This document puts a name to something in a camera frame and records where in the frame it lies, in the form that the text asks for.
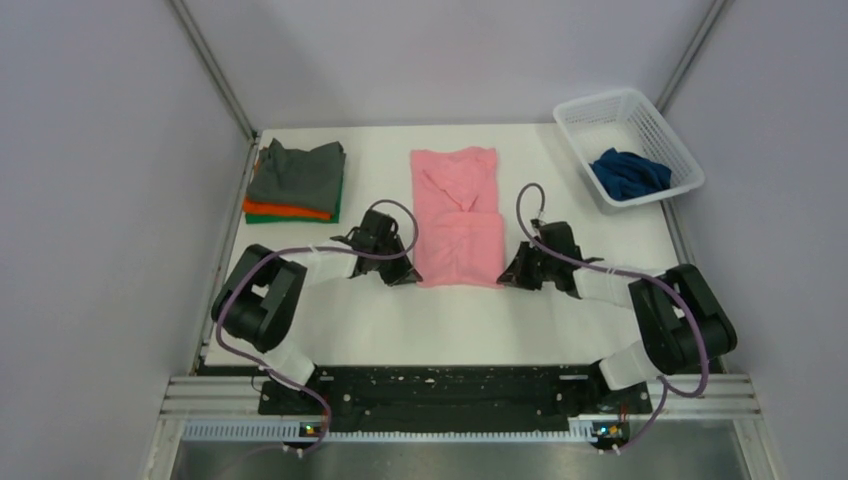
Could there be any folded green t shirt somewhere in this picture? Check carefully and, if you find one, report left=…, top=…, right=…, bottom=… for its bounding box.
left=242, top=171, right=343, bottom=224

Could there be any folded orange t shirt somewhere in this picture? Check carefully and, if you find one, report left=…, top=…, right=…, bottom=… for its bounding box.
left=242, top=198, right=333, bottom=221

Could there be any folded grey t shirt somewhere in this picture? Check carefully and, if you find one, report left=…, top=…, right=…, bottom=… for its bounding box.
left=246, top=139, right=346, bottom=214

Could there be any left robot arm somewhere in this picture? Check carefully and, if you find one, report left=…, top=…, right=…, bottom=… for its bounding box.
left=210, top=208, right=423, bottom=414

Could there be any right aluminium frame post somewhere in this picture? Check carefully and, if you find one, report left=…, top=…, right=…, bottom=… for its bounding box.
left=655, top=0, right=735, bottom=114

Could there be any crumpled blue t shirt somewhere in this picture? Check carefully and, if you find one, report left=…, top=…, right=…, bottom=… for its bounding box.
left=590, top=148, right=672, bottom=201

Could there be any left aluminium frame post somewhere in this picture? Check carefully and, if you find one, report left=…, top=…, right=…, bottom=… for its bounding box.
left=165, top=0, right=257, bottom=140

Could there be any pink t shirt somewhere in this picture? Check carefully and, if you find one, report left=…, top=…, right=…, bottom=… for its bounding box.
left=410, top=147, right=506, bottom=288

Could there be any white plastic basket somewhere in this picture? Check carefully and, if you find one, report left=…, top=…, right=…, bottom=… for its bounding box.
left=552, top=88, right=706, bottom=214

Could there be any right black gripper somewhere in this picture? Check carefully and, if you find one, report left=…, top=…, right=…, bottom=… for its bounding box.
left=498, top=241, right=558, bottom=292

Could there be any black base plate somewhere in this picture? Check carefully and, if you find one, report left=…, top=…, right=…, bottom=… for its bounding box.
left=249, top=365, right=652, bottom=434

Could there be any aluminium frame post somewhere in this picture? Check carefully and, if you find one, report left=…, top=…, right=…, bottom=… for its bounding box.
left=655, top=0, right=735, bottom=114
left=165, top=0, right=257, bottom=140

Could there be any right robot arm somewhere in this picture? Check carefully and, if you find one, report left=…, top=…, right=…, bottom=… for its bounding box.
left=497, top=220, right=738, bottom=412

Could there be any white slotted cable duct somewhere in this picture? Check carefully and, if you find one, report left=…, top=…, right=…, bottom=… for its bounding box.
left=182, top=420, right=597, bottom=444

